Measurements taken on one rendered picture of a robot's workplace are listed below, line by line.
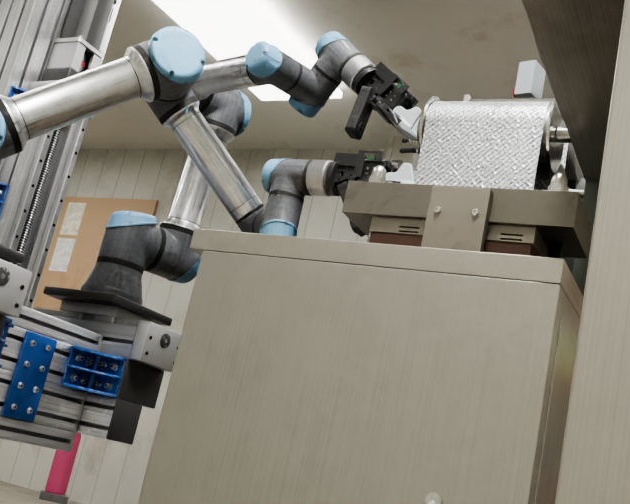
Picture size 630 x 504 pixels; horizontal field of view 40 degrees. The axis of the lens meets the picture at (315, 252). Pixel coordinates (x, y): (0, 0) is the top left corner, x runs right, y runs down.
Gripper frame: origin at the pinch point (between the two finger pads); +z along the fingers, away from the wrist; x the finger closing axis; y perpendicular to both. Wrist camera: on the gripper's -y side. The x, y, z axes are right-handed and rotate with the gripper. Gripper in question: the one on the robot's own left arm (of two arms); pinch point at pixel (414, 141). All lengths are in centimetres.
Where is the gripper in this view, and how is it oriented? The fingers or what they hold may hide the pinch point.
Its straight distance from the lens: 186.8
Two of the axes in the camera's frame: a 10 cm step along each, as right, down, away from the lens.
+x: 4.0, 3.2, 8.6
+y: 7.3, -6.8, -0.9
